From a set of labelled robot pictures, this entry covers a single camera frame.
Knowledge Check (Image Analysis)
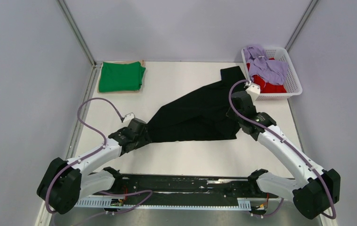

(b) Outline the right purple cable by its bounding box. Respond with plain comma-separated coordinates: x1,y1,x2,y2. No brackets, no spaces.
228,79,337,219

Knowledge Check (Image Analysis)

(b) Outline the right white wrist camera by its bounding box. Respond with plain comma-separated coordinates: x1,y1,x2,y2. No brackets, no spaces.
244,81,261,102

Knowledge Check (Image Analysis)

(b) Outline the white slotted cable duct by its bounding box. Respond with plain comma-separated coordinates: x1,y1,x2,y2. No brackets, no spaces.
73,197,252,210

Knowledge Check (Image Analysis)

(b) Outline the white plastic laundry basket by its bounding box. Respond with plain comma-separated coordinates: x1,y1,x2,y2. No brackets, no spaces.
241,44,303,100

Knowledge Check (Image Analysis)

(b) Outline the aluminium frame rail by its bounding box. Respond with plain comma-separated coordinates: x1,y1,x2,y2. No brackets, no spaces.
56,0,97,67

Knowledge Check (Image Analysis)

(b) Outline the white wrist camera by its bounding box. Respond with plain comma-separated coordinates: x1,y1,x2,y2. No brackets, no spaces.
121,113,135,122
244,81,261,102

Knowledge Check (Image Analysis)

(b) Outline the folded green t shirt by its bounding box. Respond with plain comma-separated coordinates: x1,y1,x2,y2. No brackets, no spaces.
98,61,146,93

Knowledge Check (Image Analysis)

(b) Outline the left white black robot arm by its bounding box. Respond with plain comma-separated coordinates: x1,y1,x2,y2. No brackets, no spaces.
36,118,151,214

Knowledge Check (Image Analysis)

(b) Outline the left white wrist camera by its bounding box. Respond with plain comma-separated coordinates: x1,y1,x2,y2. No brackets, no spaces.
121,113,135,122

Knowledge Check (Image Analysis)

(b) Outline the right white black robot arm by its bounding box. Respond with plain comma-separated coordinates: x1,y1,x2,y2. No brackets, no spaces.
227,91,341,219

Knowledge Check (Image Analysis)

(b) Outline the black t shirt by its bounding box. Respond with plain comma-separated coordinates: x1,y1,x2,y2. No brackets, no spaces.
148,66,245,143

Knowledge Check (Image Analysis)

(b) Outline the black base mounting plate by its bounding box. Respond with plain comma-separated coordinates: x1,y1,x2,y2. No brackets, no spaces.
107,174,277,207

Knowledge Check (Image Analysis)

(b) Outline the red t shirt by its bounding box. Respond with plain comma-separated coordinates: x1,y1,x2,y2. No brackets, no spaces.
246,58,287,94

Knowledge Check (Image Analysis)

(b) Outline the lilac t shirt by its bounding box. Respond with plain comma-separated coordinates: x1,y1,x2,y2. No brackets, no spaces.
243,44,289,85

